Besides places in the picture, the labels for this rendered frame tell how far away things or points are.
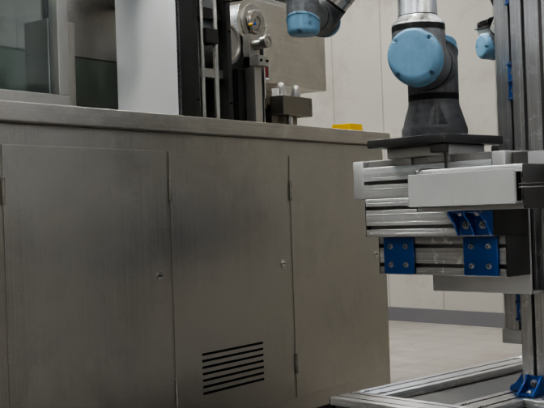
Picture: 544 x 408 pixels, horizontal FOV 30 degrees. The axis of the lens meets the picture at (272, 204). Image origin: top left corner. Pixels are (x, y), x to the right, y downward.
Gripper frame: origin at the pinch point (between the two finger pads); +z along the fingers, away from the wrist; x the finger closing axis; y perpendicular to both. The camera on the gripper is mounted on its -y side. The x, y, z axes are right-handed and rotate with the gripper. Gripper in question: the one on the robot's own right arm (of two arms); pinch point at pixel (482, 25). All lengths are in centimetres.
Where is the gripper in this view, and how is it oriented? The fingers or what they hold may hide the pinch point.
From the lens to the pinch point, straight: 337.5
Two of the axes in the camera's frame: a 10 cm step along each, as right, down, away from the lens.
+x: 9.4, -1.7, 3.0
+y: 1.6, 9.9, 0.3
